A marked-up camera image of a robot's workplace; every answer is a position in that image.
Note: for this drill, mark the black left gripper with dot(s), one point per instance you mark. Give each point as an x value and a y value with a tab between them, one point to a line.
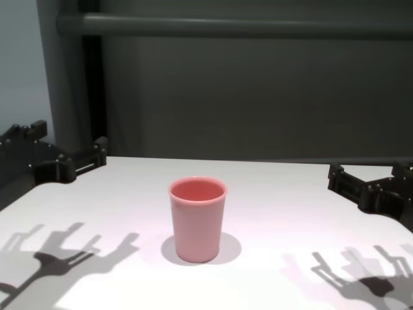
26	161

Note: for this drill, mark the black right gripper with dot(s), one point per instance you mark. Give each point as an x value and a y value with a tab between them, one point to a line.
390	200

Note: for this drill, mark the pink plastic cup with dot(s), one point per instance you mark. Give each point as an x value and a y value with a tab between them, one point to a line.
198	226

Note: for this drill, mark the dark grey backdrop panel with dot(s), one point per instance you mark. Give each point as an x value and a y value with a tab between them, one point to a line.
258	97

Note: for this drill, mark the thick grey frame pipe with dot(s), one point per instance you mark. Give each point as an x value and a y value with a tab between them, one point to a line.
226	26

